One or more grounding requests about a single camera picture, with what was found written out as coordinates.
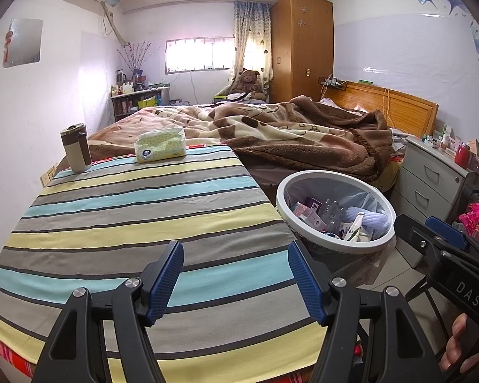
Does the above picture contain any red hanging ornament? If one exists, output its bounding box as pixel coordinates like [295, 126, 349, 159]
[3, 30, 14, 66]

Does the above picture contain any wooden wardrobe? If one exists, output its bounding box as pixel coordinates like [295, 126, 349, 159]
[270, 0, 335, 104]

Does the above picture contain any wrapped air conditioner pipe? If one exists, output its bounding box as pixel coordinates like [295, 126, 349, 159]
[100, 2, 130, 46]

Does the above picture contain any grey nightstand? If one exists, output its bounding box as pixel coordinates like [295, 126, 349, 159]
[391, 136, 474, 224]

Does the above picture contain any striped table cloth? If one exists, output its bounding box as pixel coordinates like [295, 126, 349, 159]
[0, 144, 332, 379]

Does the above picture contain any white charging cable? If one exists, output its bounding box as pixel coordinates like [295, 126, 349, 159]
[382, 88, 392, 128]

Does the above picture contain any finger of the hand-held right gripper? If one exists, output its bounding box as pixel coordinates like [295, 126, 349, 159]
[425, 215, 479, 255]
[394, 212, 464, 267]

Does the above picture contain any small storage shelf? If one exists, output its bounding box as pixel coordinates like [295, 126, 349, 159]
[111, 87, 171, 122]

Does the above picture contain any silver wall panel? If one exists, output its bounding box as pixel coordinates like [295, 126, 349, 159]
[3, 18, 44, 68]

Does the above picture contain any brown fleece blanket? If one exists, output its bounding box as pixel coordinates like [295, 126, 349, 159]
[64, 95, 394, 182]

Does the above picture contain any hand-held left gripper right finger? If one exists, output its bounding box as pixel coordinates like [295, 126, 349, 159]
[287, 241, 442, 383]

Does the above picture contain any clear plastic bin liner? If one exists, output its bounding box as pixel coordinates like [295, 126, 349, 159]
[283, 176, 390, 244]

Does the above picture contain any cluster of medicine boxes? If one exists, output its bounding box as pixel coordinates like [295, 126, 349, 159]
[423, 124, 479, 168]

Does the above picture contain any wooden bed headboard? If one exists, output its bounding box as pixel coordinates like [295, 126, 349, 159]
[323, 80, 440, 136]

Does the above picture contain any white trash bin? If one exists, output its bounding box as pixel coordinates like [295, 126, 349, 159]
[275, 171, 397, 254]

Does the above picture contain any green tissue pack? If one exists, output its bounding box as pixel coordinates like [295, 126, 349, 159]
[135, 127, 186, 163]

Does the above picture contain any row of bottles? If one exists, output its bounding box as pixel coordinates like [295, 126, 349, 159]
[112, 70, 150, 96]

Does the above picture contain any wall socket strip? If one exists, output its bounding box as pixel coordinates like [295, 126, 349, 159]
[40, 163, 60, 186]

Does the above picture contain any person's right hand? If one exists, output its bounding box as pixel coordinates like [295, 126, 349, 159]
[439, 313, 474, 372]

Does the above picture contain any barred window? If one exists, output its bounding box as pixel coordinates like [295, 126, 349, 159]
[164, 38, 236, 74]

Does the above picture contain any pink plaid cloth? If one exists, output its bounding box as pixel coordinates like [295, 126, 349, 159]
[453, 201, 479, 240]

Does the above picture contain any power strip with chargers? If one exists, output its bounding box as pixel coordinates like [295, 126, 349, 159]
[319, 74, 348, 88]

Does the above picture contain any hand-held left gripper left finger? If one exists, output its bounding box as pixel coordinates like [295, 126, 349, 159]
[32, 240, 184, 383]

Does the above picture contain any beige brown travel mug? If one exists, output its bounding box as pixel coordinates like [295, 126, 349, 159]
[61, 124, 92, 174]

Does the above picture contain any vase of dry branches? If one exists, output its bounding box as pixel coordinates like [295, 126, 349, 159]
[118, 40, 162, 72]

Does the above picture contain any brown teddy bear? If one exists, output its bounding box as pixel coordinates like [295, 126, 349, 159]
[229, 70, 266, 100]

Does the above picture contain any lavender foam sheet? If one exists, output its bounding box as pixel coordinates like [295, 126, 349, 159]
[345, 205, 388, 236]

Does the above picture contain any patterned curtain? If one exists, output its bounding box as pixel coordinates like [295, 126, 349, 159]
[232, 2, 273, 84]

